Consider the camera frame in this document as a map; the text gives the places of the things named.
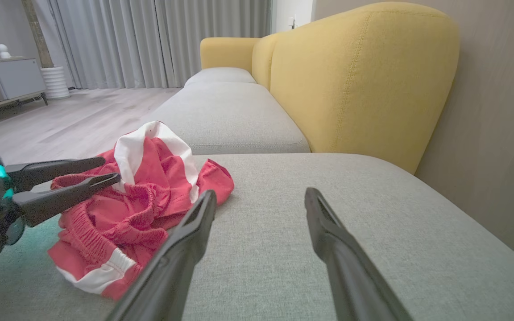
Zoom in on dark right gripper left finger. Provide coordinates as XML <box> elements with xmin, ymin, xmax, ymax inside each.
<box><xmin>105</xmin><ymin>189</ymin><xmax>217</xmax><ymax>321</ymax></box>

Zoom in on medium grey sofa seat cushion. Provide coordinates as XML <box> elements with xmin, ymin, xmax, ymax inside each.
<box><xmin>139</xmin><ymin>82</ymin><xmax>311</xmax><ymax>155</ymax></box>

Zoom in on yellow and grey sofa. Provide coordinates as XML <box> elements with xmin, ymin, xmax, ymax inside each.
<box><xmin>0</xmin><ymin>153</ymin><xmax>514</xmax><ymax>321</ymax></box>

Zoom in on narrow yellow sofa backrest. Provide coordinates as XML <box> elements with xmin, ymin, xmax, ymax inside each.
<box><xmin>252</xmin><ymin>32</ymin><xmax>282</xmax><ymax>92</ymax></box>

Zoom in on grey pleated curtain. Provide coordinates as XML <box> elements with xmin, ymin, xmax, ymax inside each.
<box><xmin>154</xmin><ymin>0</ymin><xmax>273</xmax><ymax>88</ymax></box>
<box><xmin>32</xmin><ymin>0</ymin><xmax>159</xmax><ymax>90</ymax></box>

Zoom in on wide yellow sofa backrest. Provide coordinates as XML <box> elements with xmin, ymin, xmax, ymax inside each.
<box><xmin>269</xmin><ymin>1</ymin><xmax>460</xmax><ymax>175</ymax></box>

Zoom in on red shorts with white trim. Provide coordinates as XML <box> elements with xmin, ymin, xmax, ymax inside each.
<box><xmin>47</xmin><ymin>120</ymin><xmax>235</xmax><ymax>301</ymax></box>

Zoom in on yellow sofa armrest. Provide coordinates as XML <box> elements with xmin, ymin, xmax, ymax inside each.
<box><xmin>200</xmin><ymin>37</ymin><xmax>262</xmax><ymax>74</ymax></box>

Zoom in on small grey sofa seat cushion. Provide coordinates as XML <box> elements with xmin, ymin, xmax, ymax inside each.
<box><xmin>184</xmin><ymin>67</ymin><xmax>257</xmax><ymax>88</ymax></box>

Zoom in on white low cabinet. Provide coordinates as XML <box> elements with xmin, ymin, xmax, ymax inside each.
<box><xmin>0</xmin><ymin>56</ymin><xmax>49</xmax><ymax>114</ymax></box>

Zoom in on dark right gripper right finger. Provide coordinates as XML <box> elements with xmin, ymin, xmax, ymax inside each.
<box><xmin>304</xmin><ymin>187</ymin><xmax>414</xmax><ymax>321</ymax></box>

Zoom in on brown tree trunk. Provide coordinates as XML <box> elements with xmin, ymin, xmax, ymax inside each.
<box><xmin>21</xmin><ymin>0</ymin><xmax>54</xmax><ymax>69</ymax></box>

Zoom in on white ribbed planter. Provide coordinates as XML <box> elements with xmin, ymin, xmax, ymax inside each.
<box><xmin>41</xmin><ymin>66</ymin><xmax>71</xmax><ymax>100</ymax></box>

